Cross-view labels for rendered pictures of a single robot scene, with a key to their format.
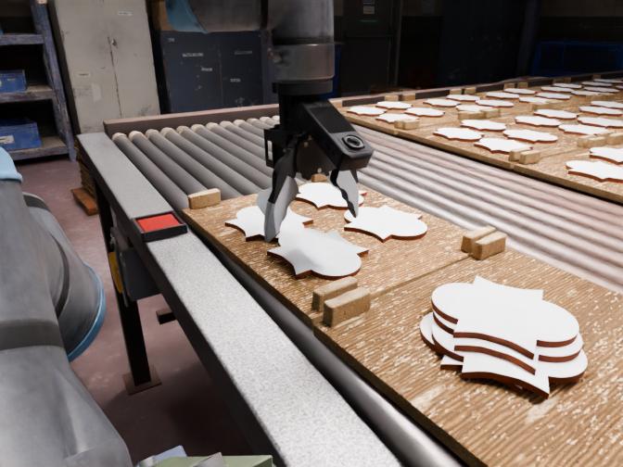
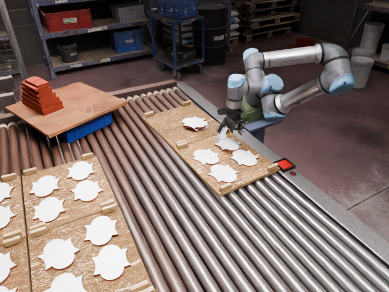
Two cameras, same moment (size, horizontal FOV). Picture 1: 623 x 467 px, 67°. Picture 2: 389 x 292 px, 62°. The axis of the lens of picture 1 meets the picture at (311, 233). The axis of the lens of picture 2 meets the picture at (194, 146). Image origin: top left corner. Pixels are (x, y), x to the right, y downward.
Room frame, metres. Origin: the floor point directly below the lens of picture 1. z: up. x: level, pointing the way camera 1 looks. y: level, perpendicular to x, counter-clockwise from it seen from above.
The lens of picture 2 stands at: (2.04, -0.07, 1.89)
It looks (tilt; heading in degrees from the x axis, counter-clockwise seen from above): 34 degrees down; 185
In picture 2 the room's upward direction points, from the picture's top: 1 degrees counter-clockwise
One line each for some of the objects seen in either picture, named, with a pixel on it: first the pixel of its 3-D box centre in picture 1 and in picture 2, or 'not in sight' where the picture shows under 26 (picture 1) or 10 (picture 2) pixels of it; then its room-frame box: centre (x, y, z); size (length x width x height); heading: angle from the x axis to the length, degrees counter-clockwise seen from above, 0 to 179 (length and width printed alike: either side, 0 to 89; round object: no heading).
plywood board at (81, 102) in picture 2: not in sight; (66, 105); (0.36, -0.96, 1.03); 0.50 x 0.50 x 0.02; 53
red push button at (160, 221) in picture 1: (158, 226); (284, 165); (0.74, 0.26, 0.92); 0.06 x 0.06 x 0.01; 31
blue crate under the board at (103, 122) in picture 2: not in sight; (76, 117); (0.39, -0.91, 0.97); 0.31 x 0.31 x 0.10; 53
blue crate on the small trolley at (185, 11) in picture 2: not in sight; (178, 7); (-2.94, -0.66, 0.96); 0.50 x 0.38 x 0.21; 49
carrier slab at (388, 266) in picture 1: (327, 229); (224, 159); (0.72, -0.03, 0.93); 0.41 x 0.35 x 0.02; 35
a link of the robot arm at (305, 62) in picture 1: (301, 64); (234, 102); (0.62, 0.01, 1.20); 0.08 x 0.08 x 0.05
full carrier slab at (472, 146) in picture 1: (492, 134); (85, 258); (1.35, -0.52, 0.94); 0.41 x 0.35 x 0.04; 30
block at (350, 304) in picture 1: (347, 306); not in sight; (0.46, -0.04, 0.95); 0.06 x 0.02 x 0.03; 126
